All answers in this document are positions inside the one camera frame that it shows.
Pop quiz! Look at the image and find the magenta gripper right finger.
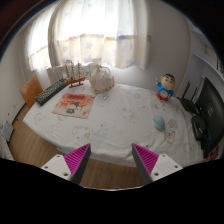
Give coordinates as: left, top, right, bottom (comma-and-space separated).
132, 144, 182, 185

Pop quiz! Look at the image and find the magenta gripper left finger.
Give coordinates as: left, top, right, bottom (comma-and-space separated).
42, 144, 91, 185

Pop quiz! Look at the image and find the white patterned tablecloth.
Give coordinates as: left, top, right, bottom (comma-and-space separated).
24, 82, 203, 167

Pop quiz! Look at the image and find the black wifi router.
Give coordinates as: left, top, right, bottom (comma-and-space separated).
180, 82, 198, 114

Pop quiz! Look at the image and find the black keyboard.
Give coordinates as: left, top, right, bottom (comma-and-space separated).
35, 78, 66, 106

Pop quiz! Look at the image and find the cartoon boy figurine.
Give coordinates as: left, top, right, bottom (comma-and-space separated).
156, 73, 175, 102

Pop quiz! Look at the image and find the wooden model sailing ship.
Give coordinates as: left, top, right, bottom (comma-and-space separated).
64, 62, 88, 88

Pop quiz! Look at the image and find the orange wooden chair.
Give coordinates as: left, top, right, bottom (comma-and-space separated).
20, 76, 43, 108

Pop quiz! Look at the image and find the white radiator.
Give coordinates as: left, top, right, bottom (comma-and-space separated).
47, 62, 98, 84

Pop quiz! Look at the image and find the white sheer curtain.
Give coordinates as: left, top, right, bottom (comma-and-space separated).
24, 0, 151, 71

